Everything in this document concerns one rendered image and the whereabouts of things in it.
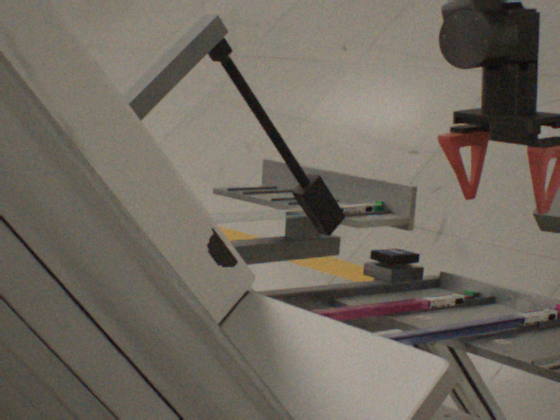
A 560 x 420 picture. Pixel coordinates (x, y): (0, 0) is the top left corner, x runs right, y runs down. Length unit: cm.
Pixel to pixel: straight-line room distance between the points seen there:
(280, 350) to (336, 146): 274
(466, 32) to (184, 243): 68
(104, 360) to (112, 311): 1
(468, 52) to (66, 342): 86
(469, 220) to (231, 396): 239
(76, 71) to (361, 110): 286
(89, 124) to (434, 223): 231
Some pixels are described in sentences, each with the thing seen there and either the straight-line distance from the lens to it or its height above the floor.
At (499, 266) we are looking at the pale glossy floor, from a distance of 241.
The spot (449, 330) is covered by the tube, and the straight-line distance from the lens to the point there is 106.
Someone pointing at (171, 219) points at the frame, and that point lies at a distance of 34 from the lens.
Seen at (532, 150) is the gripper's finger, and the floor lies 98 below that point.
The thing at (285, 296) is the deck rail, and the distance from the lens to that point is 116.
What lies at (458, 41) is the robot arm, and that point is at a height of 111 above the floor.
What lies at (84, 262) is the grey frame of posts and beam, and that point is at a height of 153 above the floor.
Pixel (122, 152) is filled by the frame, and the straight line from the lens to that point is 33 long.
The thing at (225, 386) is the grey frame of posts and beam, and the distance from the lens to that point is 18.
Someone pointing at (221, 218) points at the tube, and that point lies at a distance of 131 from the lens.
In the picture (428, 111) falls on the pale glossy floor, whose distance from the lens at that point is 300.
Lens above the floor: 160
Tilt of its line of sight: 33 degrees down
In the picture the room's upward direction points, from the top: 34 degrees counter-clockwise
